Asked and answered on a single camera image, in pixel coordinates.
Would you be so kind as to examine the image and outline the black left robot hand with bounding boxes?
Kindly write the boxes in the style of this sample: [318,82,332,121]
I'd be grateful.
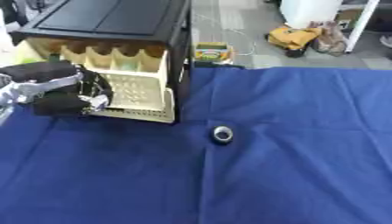
[0,60,116,117]

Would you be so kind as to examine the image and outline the pale compartment drawer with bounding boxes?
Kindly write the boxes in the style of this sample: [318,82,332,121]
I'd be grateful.
[23,38,177,123]

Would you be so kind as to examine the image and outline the colourful crayon box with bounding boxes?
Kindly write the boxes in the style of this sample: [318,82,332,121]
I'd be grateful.
[192,41,236,65]

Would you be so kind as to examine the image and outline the small round silver black object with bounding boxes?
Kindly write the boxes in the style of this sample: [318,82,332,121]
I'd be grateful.
[211,125,236,145]

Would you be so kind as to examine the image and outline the white cylinder bin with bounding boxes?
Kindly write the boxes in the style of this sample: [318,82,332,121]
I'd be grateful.
[278,0,345,30]

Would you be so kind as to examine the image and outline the tan bag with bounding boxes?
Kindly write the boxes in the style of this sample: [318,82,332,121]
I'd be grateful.
[306,20,349,57]

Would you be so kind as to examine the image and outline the white cable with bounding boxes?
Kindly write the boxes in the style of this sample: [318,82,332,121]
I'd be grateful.
[192,11,259,57]

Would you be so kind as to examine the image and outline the white frame post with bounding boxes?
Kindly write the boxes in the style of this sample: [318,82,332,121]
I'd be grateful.
[344,0,382,54]

